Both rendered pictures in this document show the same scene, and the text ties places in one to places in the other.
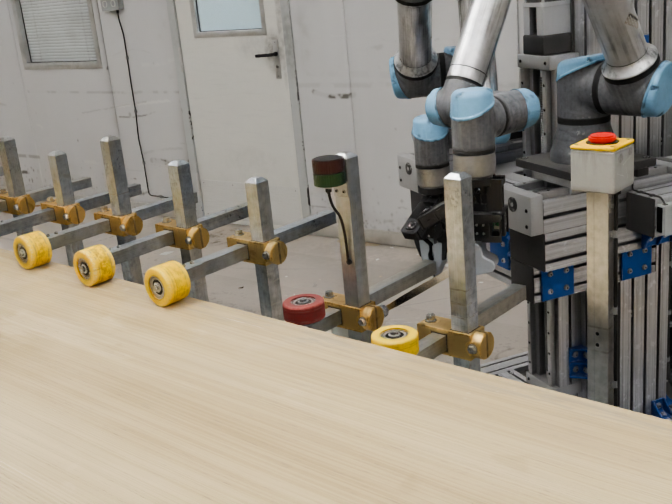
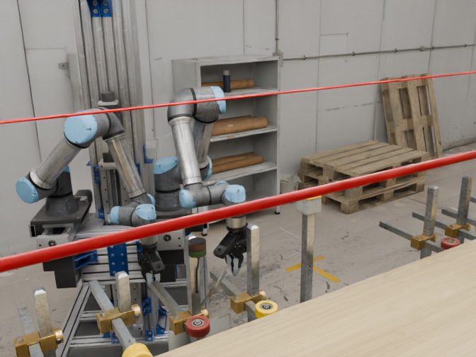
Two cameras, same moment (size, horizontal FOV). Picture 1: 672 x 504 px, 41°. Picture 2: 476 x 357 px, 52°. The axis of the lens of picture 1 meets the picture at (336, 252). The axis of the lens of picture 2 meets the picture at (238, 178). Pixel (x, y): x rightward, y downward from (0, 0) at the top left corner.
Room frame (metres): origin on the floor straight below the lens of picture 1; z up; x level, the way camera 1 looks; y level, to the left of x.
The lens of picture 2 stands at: (1.03, 1.37, 1.87)
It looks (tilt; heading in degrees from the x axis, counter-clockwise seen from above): 18 degrees down; 287
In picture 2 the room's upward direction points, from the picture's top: 1 degrees counter-clockwise
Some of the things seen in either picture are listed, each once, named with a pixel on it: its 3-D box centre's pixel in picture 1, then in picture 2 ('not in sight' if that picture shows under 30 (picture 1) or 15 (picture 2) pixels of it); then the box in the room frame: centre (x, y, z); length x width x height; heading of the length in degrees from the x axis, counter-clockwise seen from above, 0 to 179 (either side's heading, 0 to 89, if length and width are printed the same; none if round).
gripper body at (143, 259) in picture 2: (437, 210); (149, 254); (1.92, -0.23, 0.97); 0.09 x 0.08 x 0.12; 137
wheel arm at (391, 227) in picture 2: not in sight; (414, 238); (0.85, -0.96, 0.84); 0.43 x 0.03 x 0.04; 137
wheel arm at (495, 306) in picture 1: (460, 329); (238, 297); (1.53, -0.22, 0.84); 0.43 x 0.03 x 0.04; 137
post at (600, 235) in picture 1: (603, 325); (307, 262); (1.29, -0.41, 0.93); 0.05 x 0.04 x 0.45; 47
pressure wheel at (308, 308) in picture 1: (305, 326); (198, 335); (1.58, 0.07, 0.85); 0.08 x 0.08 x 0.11
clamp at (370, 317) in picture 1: (349, 313); (189, 320); (1.65, -0.01, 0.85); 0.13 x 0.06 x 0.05; 47
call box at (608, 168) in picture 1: (602, 167); (309, 204); (1.29, -0.41, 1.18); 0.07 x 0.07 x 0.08; 47
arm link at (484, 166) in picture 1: (474, 164); (235, 219); (1.55, -0.26, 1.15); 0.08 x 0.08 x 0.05
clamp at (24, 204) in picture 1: (15, 203); not in sight; (2.50, 0.90, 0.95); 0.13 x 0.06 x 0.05; 47
